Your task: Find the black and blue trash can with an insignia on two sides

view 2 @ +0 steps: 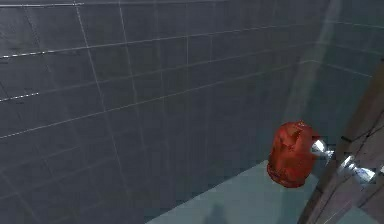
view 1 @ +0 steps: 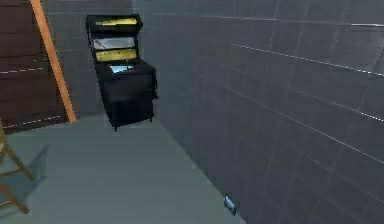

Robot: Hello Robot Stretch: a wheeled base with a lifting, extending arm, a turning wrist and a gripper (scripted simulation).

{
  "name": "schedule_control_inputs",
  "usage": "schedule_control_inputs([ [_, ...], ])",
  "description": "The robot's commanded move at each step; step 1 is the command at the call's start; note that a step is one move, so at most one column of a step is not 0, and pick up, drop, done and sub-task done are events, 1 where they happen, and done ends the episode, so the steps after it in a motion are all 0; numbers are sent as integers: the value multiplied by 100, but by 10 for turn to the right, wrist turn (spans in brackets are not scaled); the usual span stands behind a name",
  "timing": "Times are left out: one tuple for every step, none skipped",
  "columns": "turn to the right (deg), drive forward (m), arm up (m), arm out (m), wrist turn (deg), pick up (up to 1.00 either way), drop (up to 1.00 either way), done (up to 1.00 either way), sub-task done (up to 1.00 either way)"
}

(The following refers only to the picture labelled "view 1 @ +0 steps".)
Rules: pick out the black arcade cabinet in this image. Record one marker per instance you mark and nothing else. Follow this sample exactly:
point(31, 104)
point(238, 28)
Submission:
point(126, 90)

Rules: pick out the small grey wall socket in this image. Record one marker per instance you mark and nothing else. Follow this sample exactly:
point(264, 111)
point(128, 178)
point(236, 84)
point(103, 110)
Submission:
point(230, 203)

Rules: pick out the wooden chair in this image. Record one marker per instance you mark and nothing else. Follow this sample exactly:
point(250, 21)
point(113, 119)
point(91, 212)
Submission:
point(13, 166)

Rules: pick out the dark brown room door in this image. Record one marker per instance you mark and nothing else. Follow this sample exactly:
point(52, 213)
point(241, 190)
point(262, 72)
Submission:
point(26, 66)

